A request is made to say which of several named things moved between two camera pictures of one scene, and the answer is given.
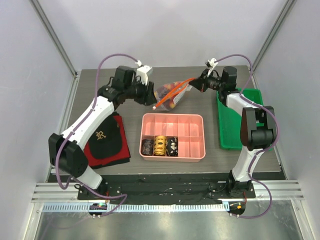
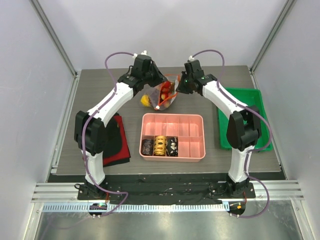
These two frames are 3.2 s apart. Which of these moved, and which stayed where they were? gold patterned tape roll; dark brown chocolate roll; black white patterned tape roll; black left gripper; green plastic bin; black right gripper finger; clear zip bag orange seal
Moved: black right gripper finger; black left gripper; clear zip bag orange seal
Stayed: green plastic bin; black white patterned tape roll; gold patterned tape roll; dark brown chocolate roll
